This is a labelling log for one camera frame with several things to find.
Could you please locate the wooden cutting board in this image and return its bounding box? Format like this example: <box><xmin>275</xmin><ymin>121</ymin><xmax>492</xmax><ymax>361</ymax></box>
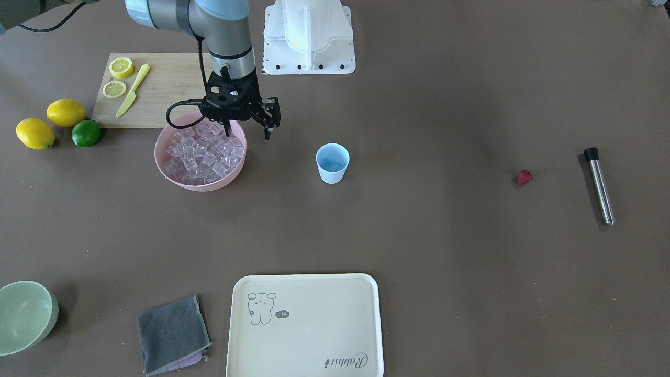
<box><xmin>90</xmin><ymin>52</ymin><xmax>205</xmax><ymax>128</ymax></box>

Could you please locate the steel muddler black tip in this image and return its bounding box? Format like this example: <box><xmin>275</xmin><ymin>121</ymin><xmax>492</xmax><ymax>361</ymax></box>
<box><xmin>583</xmin><ymin>147</ymin><xmax>616</xmax><ymax>225</ymax></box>

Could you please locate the lemon slice lower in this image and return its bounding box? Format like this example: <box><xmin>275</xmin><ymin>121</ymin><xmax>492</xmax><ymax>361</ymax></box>
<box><xmin>101</xmin><ymin>80</ymin><xmax>127</xmax><ymax>99</ymax></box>

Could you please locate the yellow plastic knife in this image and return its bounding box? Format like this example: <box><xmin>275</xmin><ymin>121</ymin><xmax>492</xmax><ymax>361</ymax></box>
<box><xmin>115</xmin><ymin>64</ymin><xmax>151</xmax><ymax>117</ymax></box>

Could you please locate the yellow lemon outer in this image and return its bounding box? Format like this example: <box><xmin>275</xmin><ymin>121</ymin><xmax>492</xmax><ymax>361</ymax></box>
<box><xmin>15</xmin><ymin>118</ymin><xmax>57</xmax><ymax>150</ymax></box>

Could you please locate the grey folded cloth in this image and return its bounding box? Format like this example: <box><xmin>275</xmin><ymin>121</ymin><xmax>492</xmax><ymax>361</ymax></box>
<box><xmin>136</xmin><ymin>294</ymin><xmax>211</xmax><ymax>376</ymax></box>

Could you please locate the green lime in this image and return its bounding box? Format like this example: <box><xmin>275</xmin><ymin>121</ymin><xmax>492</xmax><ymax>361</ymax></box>
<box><xmin>71</xmin><ymin>119</ymin><xmax>102</xmax><ymax>147</ymax></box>

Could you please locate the yellow lemon near board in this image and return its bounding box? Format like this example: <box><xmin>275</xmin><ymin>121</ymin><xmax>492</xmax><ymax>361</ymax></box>
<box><xmin>46</xmin><ymin>98</ymin><xmax>86</xmax><ymax>127</ymax></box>

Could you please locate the cream rabbit tray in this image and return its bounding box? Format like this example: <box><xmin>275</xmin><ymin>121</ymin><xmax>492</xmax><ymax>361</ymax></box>
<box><xmin>225</xmin><ymin>273</ymin><xmax>385</xmax><ymax>376</ymax></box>

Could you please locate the red strawberry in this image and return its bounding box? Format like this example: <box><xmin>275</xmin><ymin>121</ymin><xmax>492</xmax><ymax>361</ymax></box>
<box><xmin>517</xmin><ymin>170</ymin><xmax>533</xmax><ymax>186</ymax></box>

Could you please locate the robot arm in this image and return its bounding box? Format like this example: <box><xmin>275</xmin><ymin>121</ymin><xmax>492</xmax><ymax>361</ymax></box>
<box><xmin>125</xmin><ymin>1</ymin><xmax>282</xmax><ymax>139</ymax></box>

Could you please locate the lemon slice upper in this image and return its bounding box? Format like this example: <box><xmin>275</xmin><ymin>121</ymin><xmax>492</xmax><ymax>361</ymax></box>
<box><xmin>108</xmin><ymin>57</ymin><xmax>135</xmax><ymax>79</ymax></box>

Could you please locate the light blue cup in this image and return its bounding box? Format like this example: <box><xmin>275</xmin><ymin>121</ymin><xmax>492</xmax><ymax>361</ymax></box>
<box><xmin>316</xmin><ymin>143</ymin><xmax>350</xmax><ymax>184</ymax></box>

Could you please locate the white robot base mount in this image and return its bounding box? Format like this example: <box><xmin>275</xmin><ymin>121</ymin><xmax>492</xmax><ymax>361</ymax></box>
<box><xmin>262</xmin><ymin>1</ymin><xmax>356</xmax><ymax>75</ymax></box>

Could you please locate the pink bowl of ice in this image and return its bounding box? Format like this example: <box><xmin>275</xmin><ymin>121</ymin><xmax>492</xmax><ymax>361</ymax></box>
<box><xmin>154</xmin><ymin>112</ymin><xmax>247</xmax><ymax>192</ymax></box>

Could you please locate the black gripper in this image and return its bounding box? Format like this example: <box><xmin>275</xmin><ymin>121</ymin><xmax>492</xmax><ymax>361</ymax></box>
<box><xmin>199</xmin><ymin>71</ymin><xmax>282</xmax><ymax>141</ymax></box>

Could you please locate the lemon slice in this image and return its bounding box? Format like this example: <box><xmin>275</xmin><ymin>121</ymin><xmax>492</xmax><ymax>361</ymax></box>
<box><xmin>108</xmin><ymin>57</ymin><xmax>135</xmax><ymax>79</ymax></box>
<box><xmin>101</xmin><ymin>80</ymin><xmax>127</xmax><ymax>99</ymax></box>

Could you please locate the mint green bowl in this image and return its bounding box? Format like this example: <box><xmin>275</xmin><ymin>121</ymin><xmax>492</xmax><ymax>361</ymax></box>
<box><xmin>1</xmin><ymin>281</ymin><xmax>59</xmax><ymax>356</ymax></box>

